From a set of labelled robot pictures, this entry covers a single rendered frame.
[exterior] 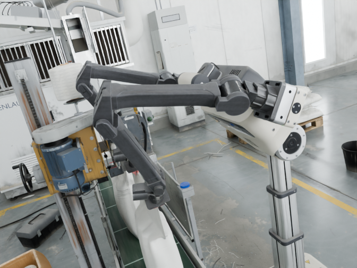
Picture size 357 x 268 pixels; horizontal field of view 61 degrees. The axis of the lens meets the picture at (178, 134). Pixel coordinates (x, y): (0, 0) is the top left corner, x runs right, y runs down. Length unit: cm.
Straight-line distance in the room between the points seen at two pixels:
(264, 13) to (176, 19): 233
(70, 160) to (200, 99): 82
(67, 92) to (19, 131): 308
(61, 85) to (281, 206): 116
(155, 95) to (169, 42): 461
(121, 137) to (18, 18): 329
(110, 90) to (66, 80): 68
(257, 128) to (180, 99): 37
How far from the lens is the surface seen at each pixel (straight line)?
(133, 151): 99
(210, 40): 641
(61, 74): 150
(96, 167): 181
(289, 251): 166
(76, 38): 442
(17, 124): 454
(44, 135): 152
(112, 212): 279
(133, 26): 486
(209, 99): 87
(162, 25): 542
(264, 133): 114
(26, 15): 419
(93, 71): 137
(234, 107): 88
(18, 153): 463
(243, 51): 679
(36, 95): 177
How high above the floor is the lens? 172
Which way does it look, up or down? 18 degrees down
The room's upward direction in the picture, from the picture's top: 12 degrees counter-clockwise
